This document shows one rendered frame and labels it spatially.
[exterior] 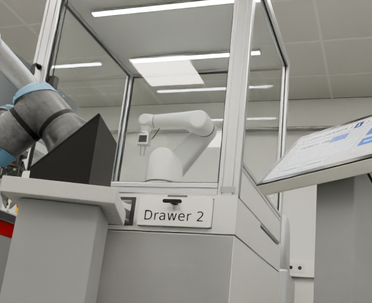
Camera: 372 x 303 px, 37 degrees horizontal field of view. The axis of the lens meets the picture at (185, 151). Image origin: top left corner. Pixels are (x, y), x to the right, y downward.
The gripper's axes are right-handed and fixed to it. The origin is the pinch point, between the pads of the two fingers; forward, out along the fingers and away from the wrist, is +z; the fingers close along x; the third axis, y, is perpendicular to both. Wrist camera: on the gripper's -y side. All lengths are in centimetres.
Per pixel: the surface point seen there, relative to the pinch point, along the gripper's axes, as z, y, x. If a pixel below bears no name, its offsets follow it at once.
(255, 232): -5, -28, 94
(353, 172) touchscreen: -11, 45, 115
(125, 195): -10.6, -10.4, 41.0
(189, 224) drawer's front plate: 0, 0, 67
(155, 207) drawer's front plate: -6, -4, 54
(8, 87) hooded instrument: -74, -62, -37
